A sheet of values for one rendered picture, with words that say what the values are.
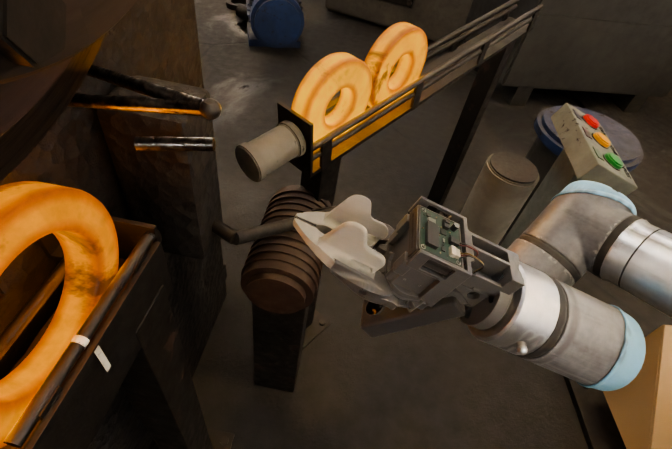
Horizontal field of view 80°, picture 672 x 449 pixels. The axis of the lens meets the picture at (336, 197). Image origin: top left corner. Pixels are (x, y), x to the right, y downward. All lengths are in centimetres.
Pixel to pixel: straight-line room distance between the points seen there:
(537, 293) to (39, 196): 41
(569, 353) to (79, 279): 46
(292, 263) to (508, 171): 55
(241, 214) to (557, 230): 107
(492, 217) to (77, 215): 85
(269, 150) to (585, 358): 44
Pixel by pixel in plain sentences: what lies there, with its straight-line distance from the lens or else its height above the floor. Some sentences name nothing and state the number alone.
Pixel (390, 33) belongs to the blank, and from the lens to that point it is 72.
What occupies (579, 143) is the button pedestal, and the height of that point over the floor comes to 60.
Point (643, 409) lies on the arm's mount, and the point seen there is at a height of 22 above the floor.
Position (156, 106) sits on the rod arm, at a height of 89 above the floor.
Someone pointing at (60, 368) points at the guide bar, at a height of 71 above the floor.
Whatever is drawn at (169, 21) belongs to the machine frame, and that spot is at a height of 81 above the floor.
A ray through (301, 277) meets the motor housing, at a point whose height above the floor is 52.
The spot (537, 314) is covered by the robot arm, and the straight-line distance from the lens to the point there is 43.
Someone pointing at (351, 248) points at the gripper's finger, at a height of 76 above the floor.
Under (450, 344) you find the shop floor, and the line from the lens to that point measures 126.
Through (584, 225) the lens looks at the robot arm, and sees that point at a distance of 60.
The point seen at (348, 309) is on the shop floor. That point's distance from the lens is 123.
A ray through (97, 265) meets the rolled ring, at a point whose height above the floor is 73.
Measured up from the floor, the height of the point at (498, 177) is 51.
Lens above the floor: 105
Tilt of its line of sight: 44 degrees down
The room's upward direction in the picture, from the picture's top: 10 degrees clockwise
